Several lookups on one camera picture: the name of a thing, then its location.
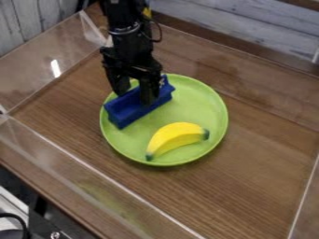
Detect green plate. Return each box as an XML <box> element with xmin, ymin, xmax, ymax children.
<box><xmin>100</xmin><ymin>74</ymin><xmax>229</xmax><ymax>166</ymax></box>

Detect clear acrylic tray walls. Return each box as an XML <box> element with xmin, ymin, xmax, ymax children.
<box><xmin>0</xmin><ymin>7</ymin><xmax>319</xmax><ymax>239</ymax></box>

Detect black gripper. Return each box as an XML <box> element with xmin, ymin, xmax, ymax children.
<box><xmin>99</xmin><ymin>24</ymin><xmax>165</xmax><ymax>106</ymax></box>

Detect blue plastic block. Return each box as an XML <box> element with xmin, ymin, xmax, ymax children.
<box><xmin>103</xmin><ymin>75</ymin><xmax>177</xmax><ymax>130</ymax></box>

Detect black cable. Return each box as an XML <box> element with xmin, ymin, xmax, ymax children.
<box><xmin>0</xmin><ymin>212</ymin><xmax>30</xmax><ymax>239</ymax></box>

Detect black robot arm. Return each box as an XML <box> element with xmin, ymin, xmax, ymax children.
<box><xmin>99</xmin><ymin>0</ymin><xmax>162</xmax><ymax>105</ymax></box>

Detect yellow toy banana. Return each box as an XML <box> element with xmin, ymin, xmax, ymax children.
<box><xmin>146</xmin><ymin>121</ymin><xmax>211</xmax><ymax>162</ymax></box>

